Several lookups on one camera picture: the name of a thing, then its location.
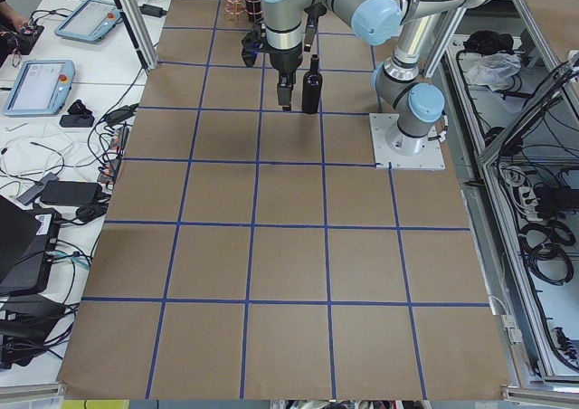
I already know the black laptop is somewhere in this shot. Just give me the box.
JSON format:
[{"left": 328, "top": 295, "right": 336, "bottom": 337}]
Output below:
[{"left": 1, "top": 197, "right": 61, "bottom": 296}]

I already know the near blue teach pendant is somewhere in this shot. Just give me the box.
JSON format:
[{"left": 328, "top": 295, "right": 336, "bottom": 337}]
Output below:
[{"left": 3, "top": 60, "right": 76, "bottom": 118}]

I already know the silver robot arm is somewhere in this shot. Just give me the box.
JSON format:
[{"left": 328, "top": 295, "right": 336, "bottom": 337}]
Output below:
[{"left": 261, "top": 0, "right": 489, "bottom": 141}]

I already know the black controller device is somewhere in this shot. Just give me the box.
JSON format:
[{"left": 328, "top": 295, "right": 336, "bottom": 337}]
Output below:
[{"left": 59, "top": 99, "right": 95, "bottom": 128}]

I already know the crumpled white cloth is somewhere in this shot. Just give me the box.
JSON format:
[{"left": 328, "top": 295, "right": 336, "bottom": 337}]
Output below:
[{"left": 465, "top": 53, "right": 521, "bottom": 90}]

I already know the far blue teach pendant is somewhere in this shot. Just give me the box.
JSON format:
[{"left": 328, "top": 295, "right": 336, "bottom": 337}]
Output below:
[{"left": 54, "top": 0, "right": 121, "bottom": 43}]

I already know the aluminium frame post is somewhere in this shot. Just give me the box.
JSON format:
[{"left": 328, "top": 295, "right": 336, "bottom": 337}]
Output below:
[{"left": 113, "top": 0, "right": 158, "bottom": 71}]

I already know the blue teach pendant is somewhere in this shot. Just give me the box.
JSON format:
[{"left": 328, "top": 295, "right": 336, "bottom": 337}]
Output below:
[
  {"left": 3, "top": 60, "right": 76, "bottom": 118},
  {"left": 54, "top": 0, "right": 121, "bottom": 43}
]

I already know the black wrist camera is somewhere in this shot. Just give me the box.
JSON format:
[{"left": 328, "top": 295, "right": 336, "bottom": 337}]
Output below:
[{"left": 241, "top": 24, "right": 266, "bottom": 67}]

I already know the black power adapter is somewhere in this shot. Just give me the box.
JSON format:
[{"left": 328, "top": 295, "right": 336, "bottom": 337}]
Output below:
[{"left": 139, "top": 4, "right": 167, "bottom": 18}]

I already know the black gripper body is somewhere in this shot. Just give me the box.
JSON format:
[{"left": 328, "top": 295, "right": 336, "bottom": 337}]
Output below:
[{"left": 270, "top": 46, "right": 303, "bottom": 72}]

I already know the black power brick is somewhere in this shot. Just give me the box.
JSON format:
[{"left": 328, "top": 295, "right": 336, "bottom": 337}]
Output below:
[{"left": 40, "top": 180, "right": 102, "bottom": 206}]

